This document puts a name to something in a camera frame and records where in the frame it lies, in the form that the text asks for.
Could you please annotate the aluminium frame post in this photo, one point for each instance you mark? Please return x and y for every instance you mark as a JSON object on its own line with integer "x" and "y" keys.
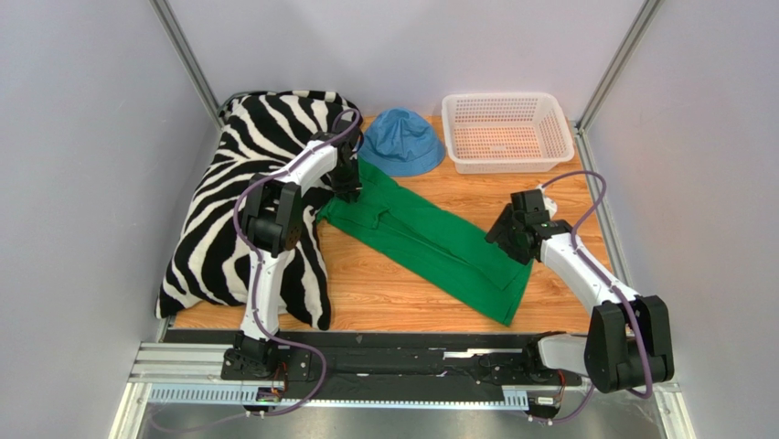
{"x": 177, "y": 36}
{"x": 641, "y": 23}

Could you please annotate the right aluminium frame post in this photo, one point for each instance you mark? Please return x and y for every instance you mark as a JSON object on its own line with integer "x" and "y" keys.
{"x": 641, "y": 23}

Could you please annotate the blue bucket hat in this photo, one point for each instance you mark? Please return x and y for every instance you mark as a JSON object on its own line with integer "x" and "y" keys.
{"x": 401, "y": 143}

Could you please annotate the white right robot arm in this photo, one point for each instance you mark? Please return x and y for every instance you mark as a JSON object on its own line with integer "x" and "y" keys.
{"x": 628, "y": 344}

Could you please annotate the left aluminium frame post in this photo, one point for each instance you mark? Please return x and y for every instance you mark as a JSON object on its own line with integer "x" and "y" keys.
{"x": 177, "y": 36}

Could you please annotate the green t shirt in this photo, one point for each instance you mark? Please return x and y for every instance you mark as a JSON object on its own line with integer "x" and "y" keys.
{"x": 439, "y": 246}

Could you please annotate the white plastic basket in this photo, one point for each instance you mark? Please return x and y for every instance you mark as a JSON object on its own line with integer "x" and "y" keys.
{"x": 505, "y": 132}

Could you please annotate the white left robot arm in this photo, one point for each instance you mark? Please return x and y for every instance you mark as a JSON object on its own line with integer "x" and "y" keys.
{"x": 269, "y": 216}

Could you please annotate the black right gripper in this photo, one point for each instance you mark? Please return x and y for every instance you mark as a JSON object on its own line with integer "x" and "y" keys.
{"x": 506, "y": 229}

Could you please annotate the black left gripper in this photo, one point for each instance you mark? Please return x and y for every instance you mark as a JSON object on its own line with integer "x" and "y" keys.
{"x": 352, "y": 186}

